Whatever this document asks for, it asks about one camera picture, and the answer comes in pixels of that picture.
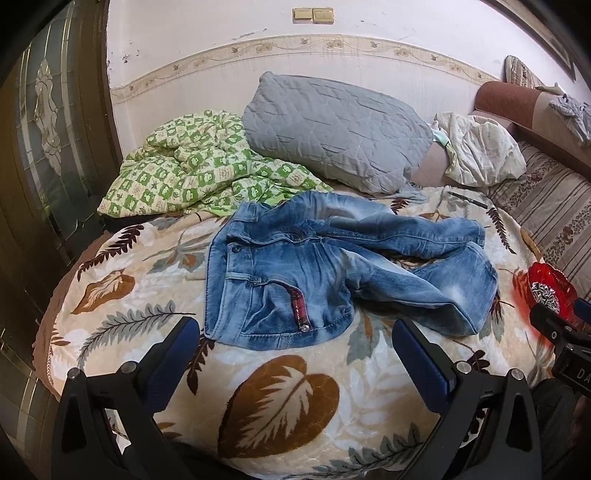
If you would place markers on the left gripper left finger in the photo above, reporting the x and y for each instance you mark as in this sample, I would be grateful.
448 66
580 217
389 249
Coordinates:
105 426

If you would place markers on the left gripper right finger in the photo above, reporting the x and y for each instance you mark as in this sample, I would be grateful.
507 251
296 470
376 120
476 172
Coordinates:
487 427

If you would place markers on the blue denim jeans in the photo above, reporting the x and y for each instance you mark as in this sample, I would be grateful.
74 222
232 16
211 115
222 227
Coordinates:
289 276

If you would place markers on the striped floral bed sheet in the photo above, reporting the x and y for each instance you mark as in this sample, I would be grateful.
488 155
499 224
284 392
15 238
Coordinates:
552 202

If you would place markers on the leaf pattern fleece blanket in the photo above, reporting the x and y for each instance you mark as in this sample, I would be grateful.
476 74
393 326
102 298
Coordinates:
330 411

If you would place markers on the black pen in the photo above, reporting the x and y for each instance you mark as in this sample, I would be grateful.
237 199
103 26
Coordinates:
469 200

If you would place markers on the white crumpled cloth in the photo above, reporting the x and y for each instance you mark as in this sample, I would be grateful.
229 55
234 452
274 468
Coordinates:
481 151

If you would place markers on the grey cloth on headboard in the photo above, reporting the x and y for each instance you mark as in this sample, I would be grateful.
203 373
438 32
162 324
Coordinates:
575 115

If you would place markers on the striped cushion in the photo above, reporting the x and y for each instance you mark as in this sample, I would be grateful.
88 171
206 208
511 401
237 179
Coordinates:
517 73

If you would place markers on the dark wooden glass door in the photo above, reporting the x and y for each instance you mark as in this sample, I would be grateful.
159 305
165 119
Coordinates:
59 152

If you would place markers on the green checkered quilt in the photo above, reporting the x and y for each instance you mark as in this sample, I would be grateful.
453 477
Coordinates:
202 162

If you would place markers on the grey quilted pillow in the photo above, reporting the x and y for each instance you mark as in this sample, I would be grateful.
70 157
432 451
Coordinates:
361 138

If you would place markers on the beige wall switch plate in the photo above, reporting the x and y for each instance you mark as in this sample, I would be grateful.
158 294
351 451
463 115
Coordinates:
316 15

